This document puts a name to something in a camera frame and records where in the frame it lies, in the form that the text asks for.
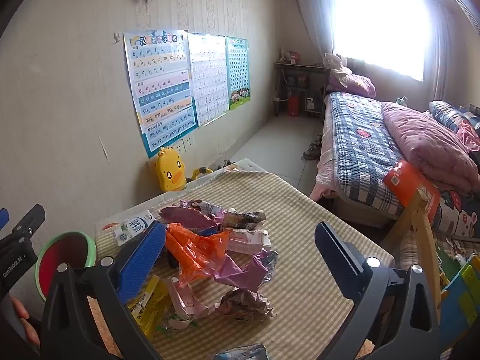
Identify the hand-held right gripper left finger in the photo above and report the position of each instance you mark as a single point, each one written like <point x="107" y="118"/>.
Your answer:
<point x="142" y="258"/>

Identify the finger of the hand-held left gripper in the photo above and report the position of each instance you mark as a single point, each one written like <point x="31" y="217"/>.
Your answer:
<point x="30" y="221"/>
<point x="3" y="218"/>

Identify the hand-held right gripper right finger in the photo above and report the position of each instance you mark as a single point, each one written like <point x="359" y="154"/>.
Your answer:
<point x="333" y="255"/>

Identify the white milk carton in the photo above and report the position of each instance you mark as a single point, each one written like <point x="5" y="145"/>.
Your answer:
<point x="131" y="227"/>

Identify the green-rimmed red bin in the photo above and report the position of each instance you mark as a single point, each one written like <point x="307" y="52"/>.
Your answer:
<point x="56" y="258"/>

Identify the yellow wrapper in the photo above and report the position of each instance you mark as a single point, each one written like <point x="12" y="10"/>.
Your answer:
<point x="148" y="307"/>

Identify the orange plastic bag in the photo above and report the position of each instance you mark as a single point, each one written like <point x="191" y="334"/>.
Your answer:
<point x="191" y="249"/>

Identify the pink patterned wrapper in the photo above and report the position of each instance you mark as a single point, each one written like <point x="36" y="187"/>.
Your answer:
<point x="185" y="300"/>

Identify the purple foil wrapper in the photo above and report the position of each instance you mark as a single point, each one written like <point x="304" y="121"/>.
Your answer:
<point x="187" y="217"/>

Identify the green and white wrapper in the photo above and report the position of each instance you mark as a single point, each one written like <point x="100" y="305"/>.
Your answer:
<point x="174" y="322"/>

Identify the dark blue wrapper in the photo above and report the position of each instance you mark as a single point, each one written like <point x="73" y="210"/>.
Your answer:
<point x="210" y="231"/>

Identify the pink drink carton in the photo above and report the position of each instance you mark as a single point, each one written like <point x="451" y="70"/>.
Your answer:
<point x="247" y="240"/>

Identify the purple plastic bag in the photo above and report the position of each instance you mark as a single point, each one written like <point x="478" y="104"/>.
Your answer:
<point x="247" y="270"/>

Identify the dark printed wrapper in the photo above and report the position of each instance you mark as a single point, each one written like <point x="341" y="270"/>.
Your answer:
<point x="247" y="217"/>

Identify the printed paper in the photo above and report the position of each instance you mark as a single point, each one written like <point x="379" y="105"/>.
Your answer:
<point x="243" y="303"/>

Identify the blue and white packet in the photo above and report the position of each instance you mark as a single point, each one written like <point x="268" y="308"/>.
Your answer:
<point x="240" y="353"/>

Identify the person's left hand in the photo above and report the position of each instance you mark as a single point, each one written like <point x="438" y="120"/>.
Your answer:
<point x="26" y="322"/>

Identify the beige striped table mat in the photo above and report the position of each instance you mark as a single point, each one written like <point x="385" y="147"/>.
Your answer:
<point x="300" y="202"/>

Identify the wooden chair with orange packet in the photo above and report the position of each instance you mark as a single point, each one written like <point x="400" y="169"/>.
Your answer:
<point x="423" y="240"/>

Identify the yellow duck toy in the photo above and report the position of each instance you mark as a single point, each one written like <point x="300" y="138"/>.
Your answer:
<point x="170" y="168"/>

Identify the orange cardboard box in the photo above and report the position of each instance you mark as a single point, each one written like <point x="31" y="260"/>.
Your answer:
<point x="408" y="183"/>

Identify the yellow toy vehicle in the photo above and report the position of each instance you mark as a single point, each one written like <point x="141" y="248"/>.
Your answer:
<point x="202" y="172"/>

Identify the pair of shoes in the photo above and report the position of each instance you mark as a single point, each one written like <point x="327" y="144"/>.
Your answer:
<point x="313" y="148"/>

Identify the plaid bedsheet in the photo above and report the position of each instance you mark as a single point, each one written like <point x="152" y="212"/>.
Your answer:
<point x="360" y="138"/>

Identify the white table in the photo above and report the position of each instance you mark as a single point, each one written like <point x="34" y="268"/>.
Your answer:
<point x="247" y="165"/>

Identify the dark toy figures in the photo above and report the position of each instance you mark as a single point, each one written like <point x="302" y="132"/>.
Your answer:
<point x="227" y="165"/>

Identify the cartoon printed blanket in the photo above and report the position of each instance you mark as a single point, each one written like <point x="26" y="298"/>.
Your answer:
<point x="461" y="213"/>

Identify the colourful children's books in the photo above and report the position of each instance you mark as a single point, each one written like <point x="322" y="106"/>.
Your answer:
<point x="461" y="300"/>

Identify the pink quilt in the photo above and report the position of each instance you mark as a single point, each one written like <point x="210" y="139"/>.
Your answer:
<point x="423" y="138"/>

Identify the red container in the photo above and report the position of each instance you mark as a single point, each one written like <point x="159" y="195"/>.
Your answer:
<point x="293" y="105"/>

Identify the purple pillow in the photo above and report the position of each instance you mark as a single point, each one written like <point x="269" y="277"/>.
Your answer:
<point x="352" y="84"/>

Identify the plaid pillow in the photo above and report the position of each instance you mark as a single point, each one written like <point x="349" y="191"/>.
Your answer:
<point x="448" y="114"/>

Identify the beige plush toy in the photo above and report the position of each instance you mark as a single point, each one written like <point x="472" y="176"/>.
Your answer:
<point x="335" y="65"/>

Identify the dark side table shelf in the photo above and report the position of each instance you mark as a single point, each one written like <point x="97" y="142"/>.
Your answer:
<point x="300" y="67"/>

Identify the red box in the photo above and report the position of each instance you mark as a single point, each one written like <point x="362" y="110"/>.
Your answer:
<point x="294" y="58"/>

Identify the bright window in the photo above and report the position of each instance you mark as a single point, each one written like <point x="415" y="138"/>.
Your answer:
<point x="378" y="22"/>

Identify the patterned curtain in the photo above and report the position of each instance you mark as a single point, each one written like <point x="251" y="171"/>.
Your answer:
<point x="311" y="7"/>
<point x="453" y="45"/>

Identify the white wall socket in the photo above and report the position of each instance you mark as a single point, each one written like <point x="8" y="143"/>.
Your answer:
<point x="180" y="147"/>
<point x="190" y="142"/>

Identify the blue alphabet wall poster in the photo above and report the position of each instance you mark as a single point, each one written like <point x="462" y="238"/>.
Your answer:
<point x="161" y="90"/>

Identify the white chart wall poster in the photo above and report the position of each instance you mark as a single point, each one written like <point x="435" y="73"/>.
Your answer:
<point x="208" y="78"/>

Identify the green chart wall poster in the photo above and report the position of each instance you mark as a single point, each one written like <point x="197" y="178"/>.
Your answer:
<point x="238" y="71"/>

